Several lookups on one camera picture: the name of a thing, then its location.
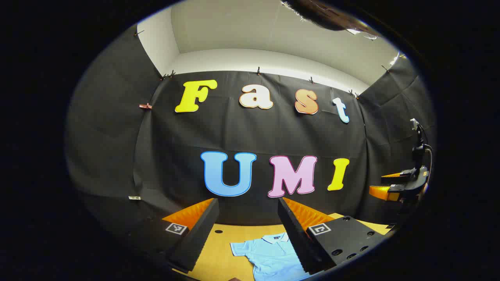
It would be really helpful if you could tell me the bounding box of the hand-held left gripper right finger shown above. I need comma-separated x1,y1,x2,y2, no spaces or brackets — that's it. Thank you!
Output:
277,197,393,275

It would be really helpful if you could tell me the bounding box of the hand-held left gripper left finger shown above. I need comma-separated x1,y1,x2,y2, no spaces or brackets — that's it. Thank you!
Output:
126,198,220,273

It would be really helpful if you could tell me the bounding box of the light blue T-shirt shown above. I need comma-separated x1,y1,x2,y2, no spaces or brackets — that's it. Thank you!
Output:
230,233,312,281

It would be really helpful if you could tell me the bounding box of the black backdrop cloth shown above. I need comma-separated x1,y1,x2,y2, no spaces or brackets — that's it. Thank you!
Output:
66,23,437,250

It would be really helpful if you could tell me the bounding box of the row of black backdrop clips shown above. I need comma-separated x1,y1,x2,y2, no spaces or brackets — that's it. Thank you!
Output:
134,29,391,100

